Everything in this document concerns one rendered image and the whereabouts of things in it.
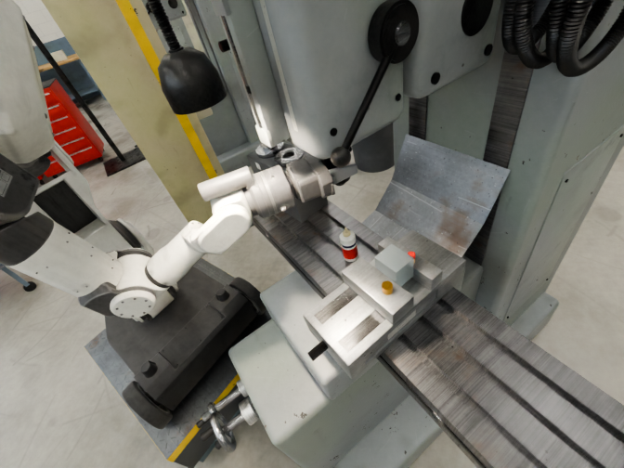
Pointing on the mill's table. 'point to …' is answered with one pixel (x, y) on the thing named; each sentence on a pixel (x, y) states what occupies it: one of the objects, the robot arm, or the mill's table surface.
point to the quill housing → (327, 70)
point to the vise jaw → (392, 308)
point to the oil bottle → (348, 245)
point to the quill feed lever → (388, 54)
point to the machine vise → (450, 265)
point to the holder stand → (259, 161)
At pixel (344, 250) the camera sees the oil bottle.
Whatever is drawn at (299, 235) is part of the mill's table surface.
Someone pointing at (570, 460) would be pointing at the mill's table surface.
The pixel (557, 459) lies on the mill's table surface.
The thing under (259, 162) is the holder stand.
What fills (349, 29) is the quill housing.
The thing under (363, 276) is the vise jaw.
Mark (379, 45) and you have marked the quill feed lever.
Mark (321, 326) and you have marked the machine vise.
